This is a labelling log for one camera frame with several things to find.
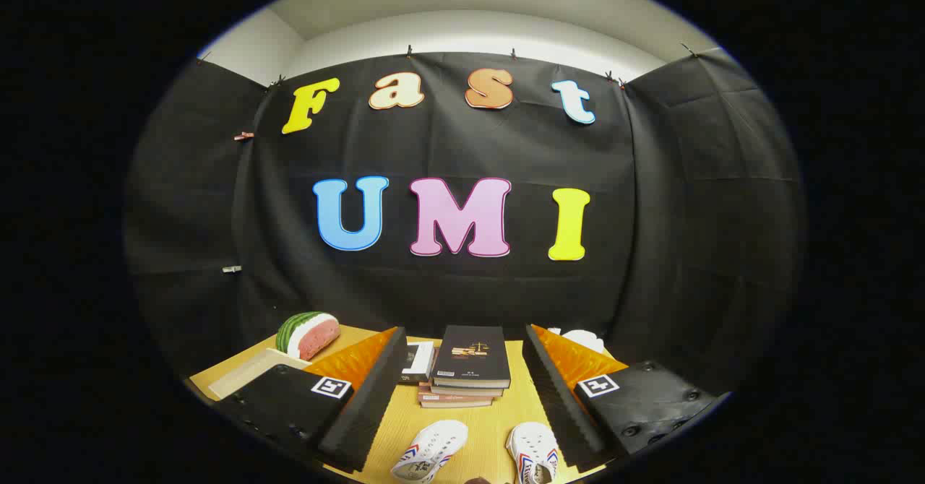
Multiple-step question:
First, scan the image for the white canvas shoe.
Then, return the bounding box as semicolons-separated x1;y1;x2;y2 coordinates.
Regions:
391;420;470;484
505;421;562;484

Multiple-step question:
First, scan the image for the brown book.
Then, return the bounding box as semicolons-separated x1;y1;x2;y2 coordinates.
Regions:
418;386;496;410

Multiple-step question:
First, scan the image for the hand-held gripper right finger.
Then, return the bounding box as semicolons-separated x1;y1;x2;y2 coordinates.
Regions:
521;324;732;473

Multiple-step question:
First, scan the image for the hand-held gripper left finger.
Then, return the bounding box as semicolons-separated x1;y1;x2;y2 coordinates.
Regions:
215;327;410;473

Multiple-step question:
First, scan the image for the black backdrop cloth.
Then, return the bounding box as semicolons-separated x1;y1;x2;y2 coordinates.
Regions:
124;49;806;398

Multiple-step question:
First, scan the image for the black hardcover book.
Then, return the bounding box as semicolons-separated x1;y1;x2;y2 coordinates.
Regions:
431;325;512;390

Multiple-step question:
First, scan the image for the white book with portrait cover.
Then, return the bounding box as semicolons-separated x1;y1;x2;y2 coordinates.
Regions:
398;340;437;385

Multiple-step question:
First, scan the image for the watermelon slice toy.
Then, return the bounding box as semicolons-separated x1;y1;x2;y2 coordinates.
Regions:
275;311;341;361

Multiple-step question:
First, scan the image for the white plush toy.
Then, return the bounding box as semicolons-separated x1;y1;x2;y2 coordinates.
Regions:
547;327;607;355

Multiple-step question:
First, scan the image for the dark book with white pages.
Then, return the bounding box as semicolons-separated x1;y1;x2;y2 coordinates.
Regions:
426;379;505;399

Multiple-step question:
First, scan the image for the cream fabric storage box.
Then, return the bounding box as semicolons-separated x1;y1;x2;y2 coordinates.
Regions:
208;348;313;401

